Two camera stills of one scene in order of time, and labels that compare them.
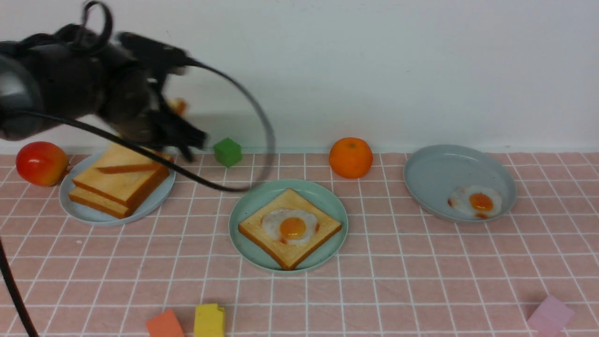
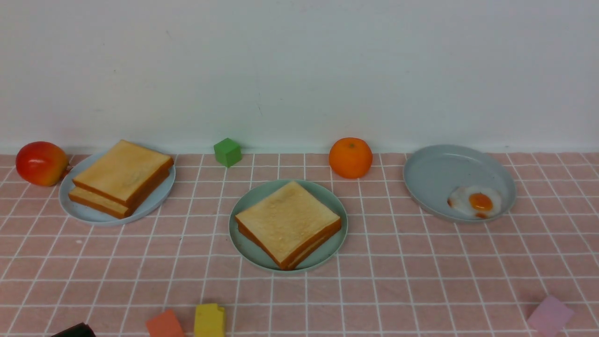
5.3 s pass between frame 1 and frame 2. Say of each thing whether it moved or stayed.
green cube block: stayed
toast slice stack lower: stayed
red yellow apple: stayed
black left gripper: moved
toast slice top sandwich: moved
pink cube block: stayed
